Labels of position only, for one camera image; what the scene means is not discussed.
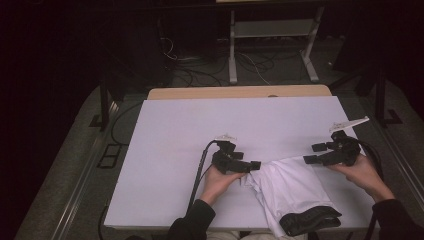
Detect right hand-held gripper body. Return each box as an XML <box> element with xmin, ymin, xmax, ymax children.
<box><xmin>328</xmin><ymin>115</ymin><xmax>371</xmax><ymax>167</ymax></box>

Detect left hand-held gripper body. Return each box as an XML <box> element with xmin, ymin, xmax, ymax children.
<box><xmin>211</xmin><ymin>133</ymin><xmax>245</xmax><ymax>175</ymax></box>

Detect white shorts with black waistband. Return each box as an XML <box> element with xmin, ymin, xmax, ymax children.
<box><xmin>240</xmin><ymin>155</ymin><xmax>343</xmax><ymax>239</ymax></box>

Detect person's left hand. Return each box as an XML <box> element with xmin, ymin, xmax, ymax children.
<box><xmin>199</xmin><ymin>164</ymin><xmax>247</xmax><ymax>208</ymax></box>

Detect person's right hand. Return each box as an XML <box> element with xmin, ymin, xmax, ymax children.
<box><xmin>327</xmin><ymin>153</ymin><xmax>396</xmax><ymax>204</ymax></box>

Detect white board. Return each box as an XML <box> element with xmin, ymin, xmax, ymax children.
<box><xmin>103</xmin><ymin>95</ymin><xmax>381</xmax><ymax>232</ymax></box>

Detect black metal stand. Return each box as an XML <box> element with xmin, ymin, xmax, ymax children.
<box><xmin>88</xmin><ymin>78</ymin><xmax>122</xmax><ymax>133</ymax></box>
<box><xmin>373</xmin><ymin>64</ymin><xmax>404</xmax><ymax>128</ymax></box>

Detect wooden table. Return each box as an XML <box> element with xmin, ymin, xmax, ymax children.
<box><xmin>147</xmin><ymin>84</ymin><xmax>333</xmax><ymax>101</ymax></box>

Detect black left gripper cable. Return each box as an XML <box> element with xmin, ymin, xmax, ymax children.
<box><xmin>185</xmin><ymin>139</ymin><xmax>222</xmax><ymax>215</ymax></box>

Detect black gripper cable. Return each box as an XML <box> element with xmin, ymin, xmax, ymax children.
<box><xmin>355</xmin><ymin>138</ymin><xmax>385</xmax><ymax>240</ymax></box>
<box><xmin>185</xmin><ymin>139</ymin><xmax>222</xmax><ymax>215</ymax></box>

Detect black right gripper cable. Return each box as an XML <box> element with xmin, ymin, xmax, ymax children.
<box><xmin>355</xmin><ymin>138</ymin><xmax>385</xmax><ymax>240</ymax></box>

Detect metal floor rail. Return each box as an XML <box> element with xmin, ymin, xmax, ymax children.
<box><xmin>49</xmin><ymin>99</ymin><xmax>122</xmax><ymax>240</ymax></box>
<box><xmin>376</xmin><ymin>123</ymin><xmax>424</xmax><ymax>209</ymax></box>

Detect white floor cable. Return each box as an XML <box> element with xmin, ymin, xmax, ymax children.
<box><xmin>237</xmin><ymin>52</ymin><xmax>272</xmax><ymax>86</ymax></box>

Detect tangle of black floor cables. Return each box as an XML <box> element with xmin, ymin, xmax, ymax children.
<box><xmin>171</xmin><ymin>54</ymin><xmax>232</xmax><ymax>88</ymax></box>

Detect black floor socket frame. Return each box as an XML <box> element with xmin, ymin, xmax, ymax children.
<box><xmin>96</xmin><ymin>143</ymin><xmax>123</xmax><ymax>170</ymax></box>

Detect black floor cable loop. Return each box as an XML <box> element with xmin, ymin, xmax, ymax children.
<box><xmin>109</xmin><ymin>100</ymin><xmax>145</xmax><ymax>146</ymax></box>

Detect white metal desk frame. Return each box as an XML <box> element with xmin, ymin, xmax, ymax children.
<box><xmin>228</xmin><ymin>5</ymin><xmax>325</xmax><ymax>85</ymax></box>

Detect black cable under table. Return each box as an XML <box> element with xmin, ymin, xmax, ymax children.
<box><xmin>97</xmin><ymin>204</ymin><xmax>110</xmax><ymax>240</ymax></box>

